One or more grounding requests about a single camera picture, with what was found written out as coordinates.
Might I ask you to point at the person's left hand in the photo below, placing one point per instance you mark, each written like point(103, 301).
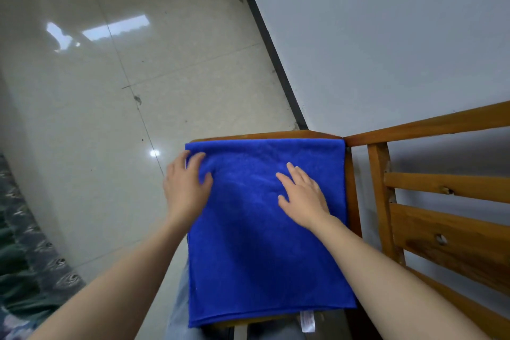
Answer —
point(185, 192)

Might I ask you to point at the wooden chair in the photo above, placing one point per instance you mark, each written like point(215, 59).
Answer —
point(438, 232)

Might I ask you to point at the person's left forearm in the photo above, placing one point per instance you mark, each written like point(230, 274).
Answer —
point(115, 288)

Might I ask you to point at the person's right hand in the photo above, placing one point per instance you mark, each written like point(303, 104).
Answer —
point(304, 200)

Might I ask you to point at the blue cloth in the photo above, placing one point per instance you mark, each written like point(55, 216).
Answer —
point(255, 256)

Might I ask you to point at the bed with blue floral sheet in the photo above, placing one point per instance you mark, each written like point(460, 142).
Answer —
point(28, 264)

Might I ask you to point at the person's right forearm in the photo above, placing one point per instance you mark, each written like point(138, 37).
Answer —
point(398, 284)

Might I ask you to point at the person's blue jeans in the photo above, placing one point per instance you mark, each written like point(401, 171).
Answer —
point(179, 312)

